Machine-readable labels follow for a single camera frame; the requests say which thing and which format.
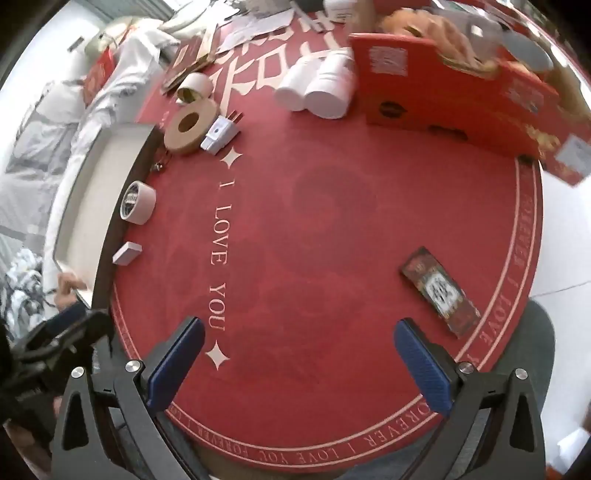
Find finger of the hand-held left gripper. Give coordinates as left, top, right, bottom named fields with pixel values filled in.
left=25, top=310, right=114, bottom=366

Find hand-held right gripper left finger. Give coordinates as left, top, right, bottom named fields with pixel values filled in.
left=50, top=316, right=206, bottom=480

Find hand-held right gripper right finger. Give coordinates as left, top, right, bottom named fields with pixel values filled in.
left=393, top=318, right=549, bottom=480

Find dark red patterned packet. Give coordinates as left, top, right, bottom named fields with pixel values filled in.
left=399, top=247, right=481, bottom=337

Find white rectangular box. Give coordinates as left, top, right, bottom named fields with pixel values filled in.
left=112, top=241, right=143, bottom=266

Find grey tray cream inside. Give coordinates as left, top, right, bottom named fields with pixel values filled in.
left=53, top=124, right=160, bottom=319

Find masking tape roll yellow label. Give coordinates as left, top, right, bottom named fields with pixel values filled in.
left=117, top=181, right=157, bottom=225

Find white plug adapter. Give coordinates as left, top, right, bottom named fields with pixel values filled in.
left=200, top=112, right=242, bottom=155

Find masking tape roll red label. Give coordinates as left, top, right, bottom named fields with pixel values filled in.
left=175, top=72, right=213, bottom=104

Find white bottle grey label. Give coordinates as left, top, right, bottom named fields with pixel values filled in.
left=304, top=51, right=355, bottom=118

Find floral blue white cloth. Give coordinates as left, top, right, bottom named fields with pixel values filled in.
left=0, top=249, right=58, bottom=333

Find white paper sheet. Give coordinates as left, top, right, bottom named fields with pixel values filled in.
left=556, top=429, right=591, bottom=476

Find grey striped blanket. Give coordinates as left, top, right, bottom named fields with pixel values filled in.
left=4, top=80, right=93, bottom=236

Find grey covered sofa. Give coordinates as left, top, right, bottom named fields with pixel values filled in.
left=74, top=28, right=181, bottom=153

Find red patterned cushion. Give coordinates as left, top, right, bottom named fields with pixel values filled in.
left=83, top=48, right=116, bottom=100

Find red cardboard box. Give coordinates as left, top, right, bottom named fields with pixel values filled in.
left=348, top=0, right=591, bottom=188

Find cream leather seat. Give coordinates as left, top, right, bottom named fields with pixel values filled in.
left=88, top=18, right=139, bottom=61

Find grey bowl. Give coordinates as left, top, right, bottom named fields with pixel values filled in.
left=496, top=32, right=555, bottom=72

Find orange plush toy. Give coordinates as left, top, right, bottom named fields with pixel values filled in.
left=379, top=9, right=497, bottom=75

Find loose white papers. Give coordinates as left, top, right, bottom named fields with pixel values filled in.
left=222, top=9, right=296, bottom=47

